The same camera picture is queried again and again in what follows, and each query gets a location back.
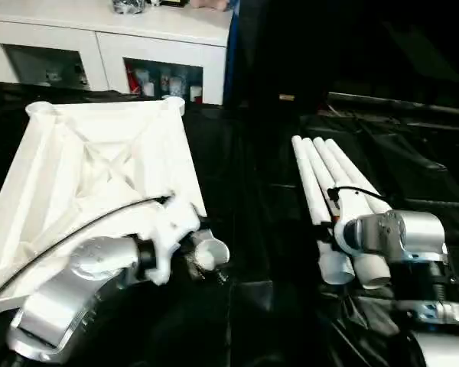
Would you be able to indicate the white plastic table leg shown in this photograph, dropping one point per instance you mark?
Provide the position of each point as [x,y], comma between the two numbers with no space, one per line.
[311,191]
[375,273]
[357,172]
[340,172]

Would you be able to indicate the white plastic table top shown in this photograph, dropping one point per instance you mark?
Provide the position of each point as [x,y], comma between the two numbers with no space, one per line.
[80,160]

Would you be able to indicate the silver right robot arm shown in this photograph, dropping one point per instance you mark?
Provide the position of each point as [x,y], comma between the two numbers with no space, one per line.
[405,233]

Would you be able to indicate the black mat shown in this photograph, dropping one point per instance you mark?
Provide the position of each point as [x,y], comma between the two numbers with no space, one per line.
[252,229]

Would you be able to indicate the small white cup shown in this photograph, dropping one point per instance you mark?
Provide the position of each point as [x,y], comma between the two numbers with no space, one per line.
[196,94]

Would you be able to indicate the patterned white cup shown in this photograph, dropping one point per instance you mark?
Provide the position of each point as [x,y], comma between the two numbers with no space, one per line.
[176,86]

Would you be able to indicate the plain white cup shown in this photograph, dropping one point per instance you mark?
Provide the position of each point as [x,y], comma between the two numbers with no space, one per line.
[149,88]

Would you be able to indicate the dark long bar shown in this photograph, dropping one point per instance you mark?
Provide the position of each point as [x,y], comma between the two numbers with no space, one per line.
[398,102]

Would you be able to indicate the black box with gold label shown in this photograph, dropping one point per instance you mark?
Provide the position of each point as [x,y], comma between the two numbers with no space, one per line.
[283,57]

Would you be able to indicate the white cabinet with glass doors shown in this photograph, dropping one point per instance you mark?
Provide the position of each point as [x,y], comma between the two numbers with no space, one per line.
[137,30]

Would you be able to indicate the white figurine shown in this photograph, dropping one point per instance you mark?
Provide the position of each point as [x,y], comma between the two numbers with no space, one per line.
[53,75]

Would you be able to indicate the pale pink object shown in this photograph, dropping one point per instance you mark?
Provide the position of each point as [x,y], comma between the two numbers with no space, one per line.
[208,4]

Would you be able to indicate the dark crumpled bundle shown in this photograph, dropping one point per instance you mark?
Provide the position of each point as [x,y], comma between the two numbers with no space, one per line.
[129,5]

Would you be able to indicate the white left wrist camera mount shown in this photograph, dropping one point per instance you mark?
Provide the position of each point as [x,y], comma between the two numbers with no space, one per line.
[172,237]

